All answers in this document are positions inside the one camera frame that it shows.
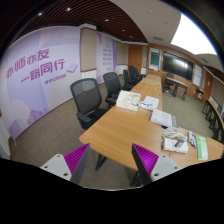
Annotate white cardboard box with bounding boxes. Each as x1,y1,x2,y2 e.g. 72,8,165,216
116,90,141,111

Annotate small desk under screen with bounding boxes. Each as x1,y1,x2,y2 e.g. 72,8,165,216
163,77,188,101

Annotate far black office chair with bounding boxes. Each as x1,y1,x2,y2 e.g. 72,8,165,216
129,65,145,84

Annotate white coiled charger cable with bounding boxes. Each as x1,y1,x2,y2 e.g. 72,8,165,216
161,128,189,142

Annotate small blue white package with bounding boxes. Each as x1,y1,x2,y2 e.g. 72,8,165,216
138,102,154,110

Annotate large black wall screen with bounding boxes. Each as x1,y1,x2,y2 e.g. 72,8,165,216
162,52,193,81

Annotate long wooden conference table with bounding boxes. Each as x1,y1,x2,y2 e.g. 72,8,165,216
79,74,224,170

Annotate purple wall banner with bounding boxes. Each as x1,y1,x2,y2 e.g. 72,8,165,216
0,26,81,138

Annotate black charger plug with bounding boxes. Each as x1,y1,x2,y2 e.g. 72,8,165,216
175,140,184,148

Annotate purple far wall poster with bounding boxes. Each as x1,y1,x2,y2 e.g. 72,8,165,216
96,32,117,84

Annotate curved wooden side table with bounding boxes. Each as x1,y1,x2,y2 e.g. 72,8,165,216
202,99,224,144

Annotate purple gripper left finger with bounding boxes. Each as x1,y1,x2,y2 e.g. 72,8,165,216
41,144,90,185

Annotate white stacked booklets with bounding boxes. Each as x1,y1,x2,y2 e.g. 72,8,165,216
150,109,179,130

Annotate white paper sheets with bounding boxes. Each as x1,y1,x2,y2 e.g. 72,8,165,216
144,96,159,108

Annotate nearest black mesh office chair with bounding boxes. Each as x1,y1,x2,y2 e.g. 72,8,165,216
70,78,107,130

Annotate green paper leaflet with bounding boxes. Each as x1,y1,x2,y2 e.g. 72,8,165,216
196,136,208,160

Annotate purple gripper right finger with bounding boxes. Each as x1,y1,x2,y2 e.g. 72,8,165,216
131,144,180,186

